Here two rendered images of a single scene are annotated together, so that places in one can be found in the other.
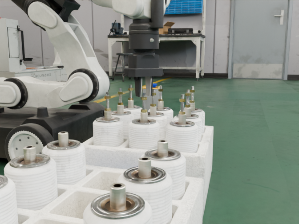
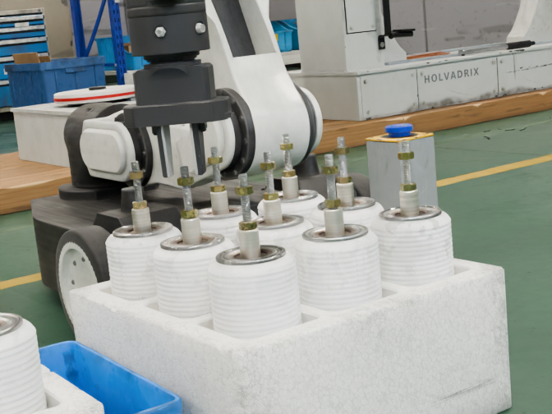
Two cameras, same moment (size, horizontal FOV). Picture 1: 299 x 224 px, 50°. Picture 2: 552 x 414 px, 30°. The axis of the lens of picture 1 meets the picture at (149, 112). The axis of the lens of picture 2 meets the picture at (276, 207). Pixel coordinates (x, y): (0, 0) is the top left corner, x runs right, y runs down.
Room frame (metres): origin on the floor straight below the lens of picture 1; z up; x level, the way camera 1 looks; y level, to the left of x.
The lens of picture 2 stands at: (0.14, -0.80, 0.50)
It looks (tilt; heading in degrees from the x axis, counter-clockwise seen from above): 11 degrees down; 40
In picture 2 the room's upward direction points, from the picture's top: 5 degrees counter-clockwise
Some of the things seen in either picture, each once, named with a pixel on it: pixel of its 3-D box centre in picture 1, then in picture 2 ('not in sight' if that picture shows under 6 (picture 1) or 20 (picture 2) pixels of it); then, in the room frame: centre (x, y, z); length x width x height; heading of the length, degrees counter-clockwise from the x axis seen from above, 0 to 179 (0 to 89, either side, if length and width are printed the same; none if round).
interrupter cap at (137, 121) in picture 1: (143, 122); (192, 242); (0.96, 0.02, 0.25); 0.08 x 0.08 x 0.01
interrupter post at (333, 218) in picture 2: (187, 112); (333, 223); (1.05, -0.13, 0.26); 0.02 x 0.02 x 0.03
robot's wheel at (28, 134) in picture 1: (30, 150); (94, 287); (1.16, 0.45, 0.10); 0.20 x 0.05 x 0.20; 74
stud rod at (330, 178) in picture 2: (187, 100); (331, 187); (1.05, -0.13, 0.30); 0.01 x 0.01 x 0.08
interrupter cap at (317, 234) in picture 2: (187, 116); (335, 233); (1.05, -0.13, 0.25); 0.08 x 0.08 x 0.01
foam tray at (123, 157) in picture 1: (152, 159); (285, 347); (1.08, -0.01, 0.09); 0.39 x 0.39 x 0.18; 76
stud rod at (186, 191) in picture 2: (143, 105); (187, 198); (0.96, 0.02, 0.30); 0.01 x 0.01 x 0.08
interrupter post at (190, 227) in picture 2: (143, 117); (190, 231); (0.96, 0.02, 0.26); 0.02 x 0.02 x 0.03
